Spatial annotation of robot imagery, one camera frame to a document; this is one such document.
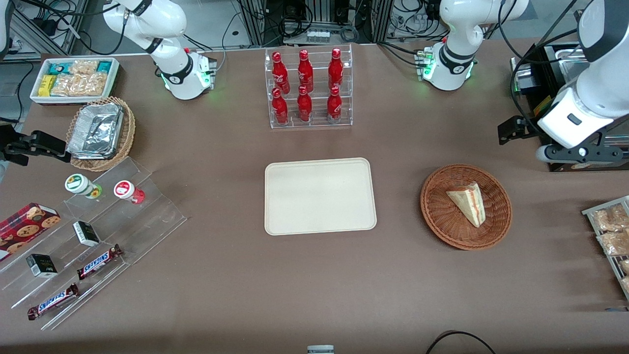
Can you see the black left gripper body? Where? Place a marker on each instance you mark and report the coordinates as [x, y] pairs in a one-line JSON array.
[[526, 127]]

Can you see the triangular sandwich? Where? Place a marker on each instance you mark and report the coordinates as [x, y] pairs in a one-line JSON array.
[[468, 202]]

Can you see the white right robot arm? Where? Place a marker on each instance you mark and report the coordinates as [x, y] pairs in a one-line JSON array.
[[167, 24]]

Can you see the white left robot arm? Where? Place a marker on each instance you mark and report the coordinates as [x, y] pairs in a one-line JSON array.
[[457, 29]]

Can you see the light tan wicker basket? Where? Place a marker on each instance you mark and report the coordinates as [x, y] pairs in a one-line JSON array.
[[128, 132]]

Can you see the brown round wicker basket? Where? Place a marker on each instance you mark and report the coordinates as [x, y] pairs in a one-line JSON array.
[[442, 216]]

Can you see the beige rectangular tray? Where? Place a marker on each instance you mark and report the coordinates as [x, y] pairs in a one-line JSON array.
[[319, 196]]

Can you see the stack of foil trays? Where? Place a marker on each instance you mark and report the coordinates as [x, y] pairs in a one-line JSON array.
[[96, 130]]

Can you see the white rectangular snack bin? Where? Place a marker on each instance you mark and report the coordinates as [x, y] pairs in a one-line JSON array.
[[73, 100]]

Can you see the green lid yogurt cup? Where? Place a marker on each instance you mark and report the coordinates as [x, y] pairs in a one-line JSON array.
[[78, 184]]

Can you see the yellow snack packet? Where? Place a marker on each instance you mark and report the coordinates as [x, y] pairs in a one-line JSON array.
[[46, 85]]

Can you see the clear cracker pack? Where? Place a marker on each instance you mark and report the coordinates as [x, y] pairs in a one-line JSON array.
[[83, 67], [81, 84]]

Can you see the red tartan cookie box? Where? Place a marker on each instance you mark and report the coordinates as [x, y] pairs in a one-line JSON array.
[[24, 228]]

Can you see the teal snack packet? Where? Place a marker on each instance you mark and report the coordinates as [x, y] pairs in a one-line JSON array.
[[57, 68], [104, 66]]

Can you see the red lid yogurt cup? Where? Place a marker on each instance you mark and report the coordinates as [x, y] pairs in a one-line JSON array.
[[125, 190]]

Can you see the small black box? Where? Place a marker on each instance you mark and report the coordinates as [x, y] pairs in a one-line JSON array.
[[86, 234], [42, 266]]

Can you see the clear bagged pastry pack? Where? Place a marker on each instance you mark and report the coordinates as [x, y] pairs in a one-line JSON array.
[[625, 284], [615, 243], [624, 266], [612, 218]]

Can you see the clear acrylic stepped shelf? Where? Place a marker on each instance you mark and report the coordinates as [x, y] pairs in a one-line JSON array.
[[147, 216]]

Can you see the Snickers chocolate bar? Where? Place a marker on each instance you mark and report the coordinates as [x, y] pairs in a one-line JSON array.
[[53, 301], [98, 262]]

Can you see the red Coca-Cola bottle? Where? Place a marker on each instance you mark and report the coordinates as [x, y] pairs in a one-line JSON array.
[[305, 71], [335, 69], [334, 107], [279, 71], [280, 109], [304, 107]]

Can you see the clear acrylic bottle rack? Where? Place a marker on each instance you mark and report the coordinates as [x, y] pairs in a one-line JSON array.
[[317, 118]]

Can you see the small dark flat object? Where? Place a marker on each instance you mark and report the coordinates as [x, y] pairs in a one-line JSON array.
[[617, 309]]

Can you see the white power strip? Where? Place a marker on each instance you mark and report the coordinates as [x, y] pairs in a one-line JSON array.
[[318, 35]]

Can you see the small grey device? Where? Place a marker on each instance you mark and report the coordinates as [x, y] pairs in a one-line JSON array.
[[320, 349]]

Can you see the aluminium frame structure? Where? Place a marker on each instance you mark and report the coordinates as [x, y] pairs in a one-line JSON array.
[[314, 10]]

